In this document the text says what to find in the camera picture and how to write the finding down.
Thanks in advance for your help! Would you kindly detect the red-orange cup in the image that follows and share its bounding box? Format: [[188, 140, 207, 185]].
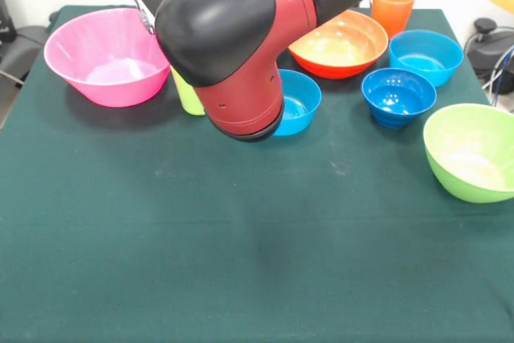
[[371, 0, 418, 41]]

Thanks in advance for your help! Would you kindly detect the light green bowl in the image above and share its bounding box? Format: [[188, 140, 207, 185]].
[[422, 103, 514, 204]]

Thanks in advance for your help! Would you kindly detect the tangle of floor cables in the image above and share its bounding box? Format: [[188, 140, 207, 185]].
[[481, 46, 514, 97]]

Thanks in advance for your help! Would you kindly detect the small light blue bowl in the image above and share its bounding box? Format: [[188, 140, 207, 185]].
[[272, 68, 322, 137], [388, 29, 465, 88]]

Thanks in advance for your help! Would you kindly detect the shallow red-orange bowl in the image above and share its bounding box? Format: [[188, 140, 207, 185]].
[[288, 9, 390, 80]]

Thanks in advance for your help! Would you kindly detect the small dark blue bowl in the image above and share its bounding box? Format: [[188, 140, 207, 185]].
[[361, 67, 438, 129]]

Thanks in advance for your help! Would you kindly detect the dark green tablecloth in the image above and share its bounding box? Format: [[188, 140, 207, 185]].
[[0, 4, 514, 343]]

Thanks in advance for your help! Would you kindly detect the large pink bowl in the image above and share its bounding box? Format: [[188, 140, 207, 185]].
[[43, 7, 172, 108]]

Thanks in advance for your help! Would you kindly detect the light green cup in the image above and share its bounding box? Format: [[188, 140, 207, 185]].
[[170, 65, 206, 116]]

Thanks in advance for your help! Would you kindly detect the dark grey chair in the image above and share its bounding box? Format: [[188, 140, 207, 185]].
[[0, 24, 51, 79]]

